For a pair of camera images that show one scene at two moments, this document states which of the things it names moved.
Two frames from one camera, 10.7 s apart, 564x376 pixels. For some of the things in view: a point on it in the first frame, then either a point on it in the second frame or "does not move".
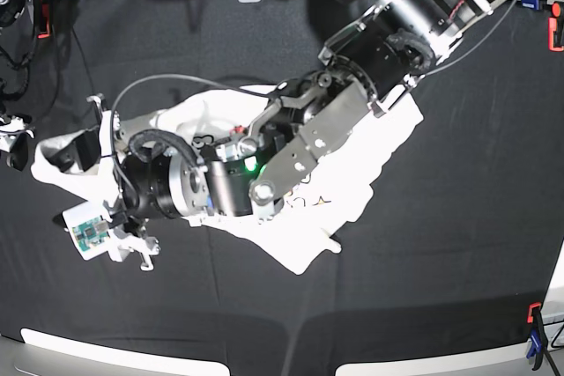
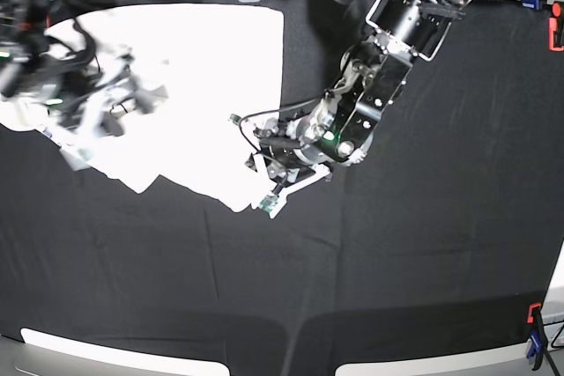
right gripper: x=100 y=145 -> x=288 y=162
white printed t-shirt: x=306 y=218 -> x=166 y=90
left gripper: x=13 y=138 -> x=107 y=113
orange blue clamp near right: x=538 y=334 does not move
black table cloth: x=458 y=234 does not move
